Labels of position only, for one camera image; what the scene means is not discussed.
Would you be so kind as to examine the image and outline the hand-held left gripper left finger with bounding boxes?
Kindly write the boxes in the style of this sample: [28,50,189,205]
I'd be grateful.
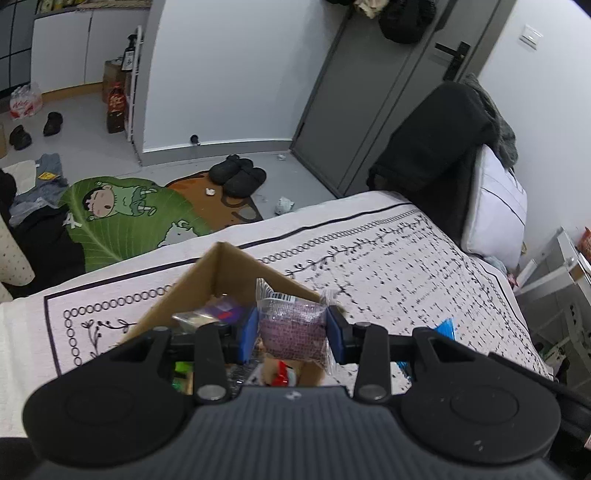
[99,308,259,403]

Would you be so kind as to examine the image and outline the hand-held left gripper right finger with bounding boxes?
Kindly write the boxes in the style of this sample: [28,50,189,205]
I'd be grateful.
[327,308,490,401]

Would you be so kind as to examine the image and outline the purple snack packet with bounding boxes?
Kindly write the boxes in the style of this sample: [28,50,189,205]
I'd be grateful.
[203,295,249,326]

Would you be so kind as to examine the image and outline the clear packet with pink snack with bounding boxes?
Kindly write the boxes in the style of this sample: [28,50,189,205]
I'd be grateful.
[255,278,345,376]

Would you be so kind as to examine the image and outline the red snack packet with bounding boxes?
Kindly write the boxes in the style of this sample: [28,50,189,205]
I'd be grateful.
[263,360,299,387]

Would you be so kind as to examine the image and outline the cardboard box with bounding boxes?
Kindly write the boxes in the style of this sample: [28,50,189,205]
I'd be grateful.
[117,241,348,398]

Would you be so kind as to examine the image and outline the blue snack packet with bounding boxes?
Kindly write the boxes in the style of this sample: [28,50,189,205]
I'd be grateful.
[431,318,456,343]

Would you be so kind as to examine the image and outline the clear beige snack packet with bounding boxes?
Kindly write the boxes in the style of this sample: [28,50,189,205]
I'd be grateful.
[172,308,218,331]

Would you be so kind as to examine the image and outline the white patterned blanket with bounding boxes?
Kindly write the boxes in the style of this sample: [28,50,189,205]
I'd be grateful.
[0,190,555,439]

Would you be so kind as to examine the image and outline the white metal rack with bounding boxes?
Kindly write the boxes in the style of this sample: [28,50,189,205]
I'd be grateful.
[514,226,591,367]

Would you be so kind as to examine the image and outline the brown cartoon rug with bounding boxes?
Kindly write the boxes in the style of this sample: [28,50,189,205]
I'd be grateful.
[164,170,264,228]

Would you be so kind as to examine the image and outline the black slipper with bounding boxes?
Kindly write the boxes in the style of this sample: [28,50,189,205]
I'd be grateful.
[223,167,267,198]
[209,154,254,185]

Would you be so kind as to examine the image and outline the green leaf cartoon rug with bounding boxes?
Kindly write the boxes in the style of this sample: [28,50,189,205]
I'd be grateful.
[58,176,214,273]

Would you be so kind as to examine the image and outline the white pillow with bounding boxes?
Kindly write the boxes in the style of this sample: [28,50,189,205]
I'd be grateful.
[462,144,528,271]

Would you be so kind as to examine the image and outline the black cloth over chair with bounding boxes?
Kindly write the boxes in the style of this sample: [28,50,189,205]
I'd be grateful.
[368,82,499,245]

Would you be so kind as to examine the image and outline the black clothes pile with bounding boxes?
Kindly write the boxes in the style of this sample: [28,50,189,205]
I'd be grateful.
[0,168,86,297]

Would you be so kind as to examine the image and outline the grey door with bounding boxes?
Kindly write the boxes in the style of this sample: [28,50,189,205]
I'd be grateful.
[290,0,503,198]

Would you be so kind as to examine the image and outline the white dotted roll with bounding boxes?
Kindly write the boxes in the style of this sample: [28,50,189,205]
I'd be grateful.
[0,216,36,298]

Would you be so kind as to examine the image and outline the blue jeans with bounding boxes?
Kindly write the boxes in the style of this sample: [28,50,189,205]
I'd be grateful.
[9,153,71,227]

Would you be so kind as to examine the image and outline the cola bottle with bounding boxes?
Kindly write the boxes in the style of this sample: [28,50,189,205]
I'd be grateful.
[107,82,128,134]

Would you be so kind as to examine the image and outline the thin white floor rack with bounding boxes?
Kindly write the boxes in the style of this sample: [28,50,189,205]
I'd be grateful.
[124,25,145,166]

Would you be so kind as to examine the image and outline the grey blanket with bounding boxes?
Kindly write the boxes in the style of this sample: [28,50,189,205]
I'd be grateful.
[462,74,519,169]

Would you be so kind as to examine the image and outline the white cloth bag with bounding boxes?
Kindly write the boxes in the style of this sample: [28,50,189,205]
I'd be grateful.
[0,160,38,193]

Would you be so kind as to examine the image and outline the dark spray bottle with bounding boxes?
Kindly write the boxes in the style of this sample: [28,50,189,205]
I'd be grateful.
[121,34,136,73]

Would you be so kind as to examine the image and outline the pack of water bottles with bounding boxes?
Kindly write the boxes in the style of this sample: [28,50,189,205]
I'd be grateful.
[9,83,44,119]

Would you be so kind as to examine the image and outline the black bag with beige cloth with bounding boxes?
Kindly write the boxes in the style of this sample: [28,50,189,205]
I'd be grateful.
[325,0,437,44]

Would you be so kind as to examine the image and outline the white cabinet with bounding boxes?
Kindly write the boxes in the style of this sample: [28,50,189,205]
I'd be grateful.
[30,4,154,89]

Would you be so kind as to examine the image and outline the black door handle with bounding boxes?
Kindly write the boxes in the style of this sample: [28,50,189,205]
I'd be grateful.
[434,41,471,82]

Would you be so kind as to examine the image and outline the white light switch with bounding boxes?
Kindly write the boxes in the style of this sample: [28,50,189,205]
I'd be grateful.
[519,24,544,47]

